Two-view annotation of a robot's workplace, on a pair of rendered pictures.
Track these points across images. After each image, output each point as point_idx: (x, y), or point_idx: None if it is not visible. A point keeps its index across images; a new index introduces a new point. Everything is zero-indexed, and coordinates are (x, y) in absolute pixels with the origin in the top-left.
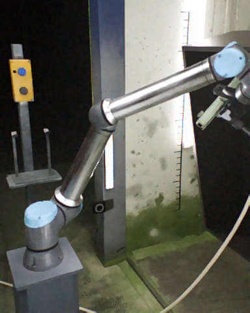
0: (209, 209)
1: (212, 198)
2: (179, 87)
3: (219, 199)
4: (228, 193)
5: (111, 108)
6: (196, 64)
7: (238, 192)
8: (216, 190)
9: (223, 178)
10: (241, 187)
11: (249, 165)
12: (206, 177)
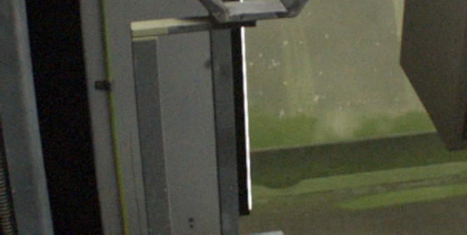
0: (446, 85)
1: (444, 46)
2: None
3: (434, 47)
4: (422, 23)
5: None
6: None
7: (409, 12)
8: (439, 15)
9: None
10: None
11: None
12: None
